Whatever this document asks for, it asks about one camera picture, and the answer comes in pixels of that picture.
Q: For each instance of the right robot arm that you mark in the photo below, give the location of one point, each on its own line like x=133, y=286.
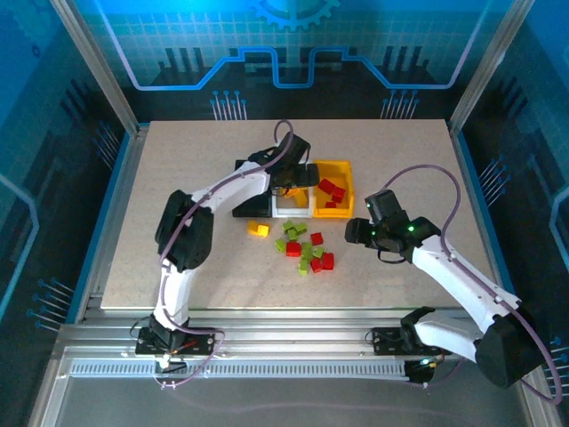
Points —
x=453, y=276

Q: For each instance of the black plastic bin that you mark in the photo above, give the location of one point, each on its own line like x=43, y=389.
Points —
x=251, y=210

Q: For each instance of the aluminium frame post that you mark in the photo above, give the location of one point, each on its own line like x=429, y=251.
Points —
x=95, y=66
x=489, y=66

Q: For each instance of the white plastic bin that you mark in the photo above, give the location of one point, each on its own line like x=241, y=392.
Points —
x=291, y=214

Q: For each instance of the red lego brick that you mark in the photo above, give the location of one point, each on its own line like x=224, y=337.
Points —
x=327, y=261
x=328, y=185
x=316, y=265
x=316, y=238
x=331, y=205
x=338, y=194
x=293, y=249

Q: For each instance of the green lego brick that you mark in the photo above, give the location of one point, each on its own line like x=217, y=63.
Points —
x=288, y=225
x=292, y=235
x=304, y=267
x=306, y=250
x=318, y=252
x=301, y=228
x=281, y=245

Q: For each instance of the table side rail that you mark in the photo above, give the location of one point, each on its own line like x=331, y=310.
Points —
x=117, y=209

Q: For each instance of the yellow plastic bin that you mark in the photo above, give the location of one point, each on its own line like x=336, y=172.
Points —
x=344, y=178

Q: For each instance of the yellow lego brick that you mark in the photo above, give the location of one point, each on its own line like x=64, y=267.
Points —
x=300, y=203
x=258, y=228

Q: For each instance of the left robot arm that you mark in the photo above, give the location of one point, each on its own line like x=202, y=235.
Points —
x=231, y=189

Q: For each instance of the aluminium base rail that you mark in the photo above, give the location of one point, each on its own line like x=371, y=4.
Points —
x=289, y=338

